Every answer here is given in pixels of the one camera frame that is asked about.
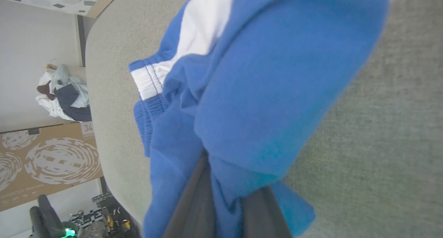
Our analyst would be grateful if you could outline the pile of mixed clothes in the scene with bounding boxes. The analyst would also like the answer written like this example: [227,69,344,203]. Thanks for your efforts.
[35,60,92,122]

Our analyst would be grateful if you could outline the dark robot base with cables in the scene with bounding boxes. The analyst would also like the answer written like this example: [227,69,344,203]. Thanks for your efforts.
[69,191,142,238]

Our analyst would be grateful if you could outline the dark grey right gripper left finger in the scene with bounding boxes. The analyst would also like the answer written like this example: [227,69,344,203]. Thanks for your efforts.
[163,151,217,238]

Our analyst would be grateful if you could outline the blue and white shorts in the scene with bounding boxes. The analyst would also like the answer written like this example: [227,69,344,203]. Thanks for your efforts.
[129,0,398,238]

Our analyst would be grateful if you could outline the brown printed cardboard box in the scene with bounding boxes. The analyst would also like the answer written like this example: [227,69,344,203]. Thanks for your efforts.
[0,121,103,212]

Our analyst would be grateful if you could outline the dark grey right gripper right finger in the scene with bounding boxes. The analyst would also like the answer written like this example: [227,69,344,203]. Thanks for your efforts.
[242,185,293,238]

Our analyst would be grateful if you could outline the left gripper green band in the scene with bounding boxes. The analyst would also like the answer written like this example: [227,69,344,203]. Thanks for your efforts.
[29,194,84,238]

